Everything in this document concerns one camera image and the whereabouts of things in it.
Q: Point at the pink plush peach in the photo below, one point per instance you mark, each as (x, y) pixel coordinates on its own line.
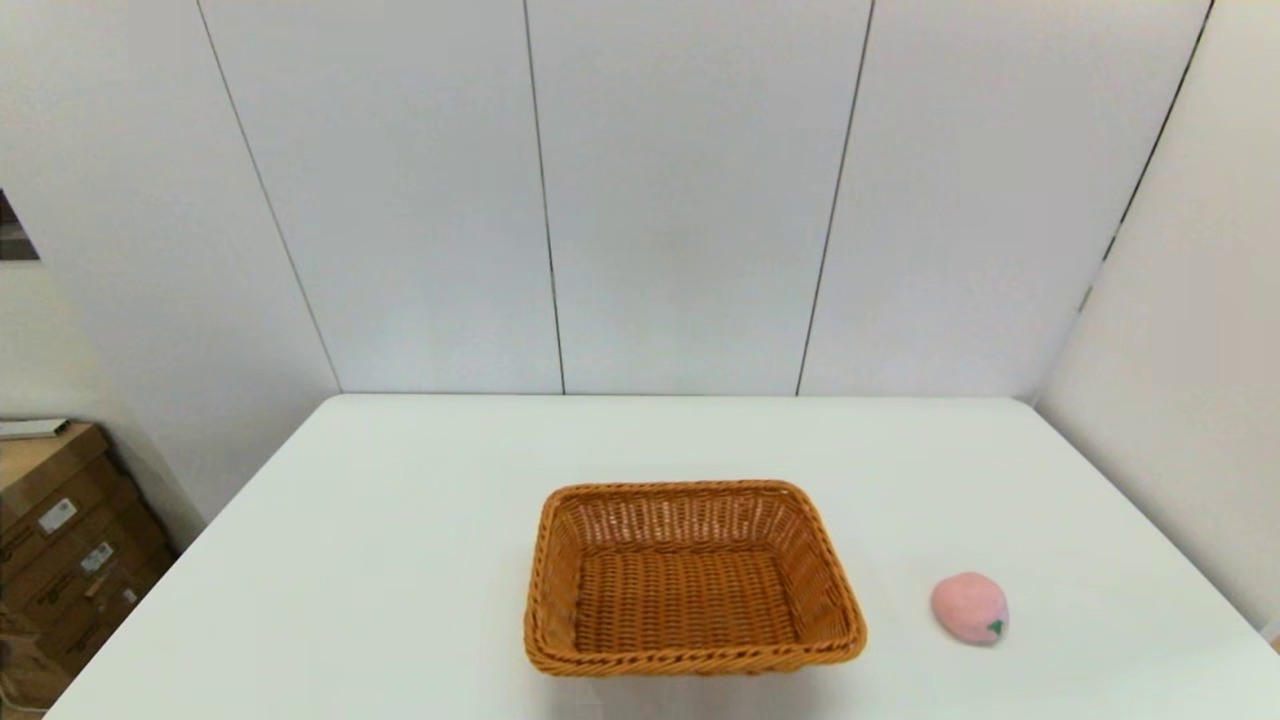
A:
(968, 606)

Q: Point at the cardboard box with white label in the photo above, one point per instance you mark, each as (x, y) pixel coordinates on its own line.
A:
(62, 580)
(40, 470)

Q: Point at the plain cardboard box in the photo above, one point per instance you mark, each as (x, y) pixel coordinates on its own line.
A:
(50, 650)

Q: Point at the orange wicker basket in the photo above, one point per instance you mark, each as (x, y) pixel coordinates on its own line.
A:
(690, 600)

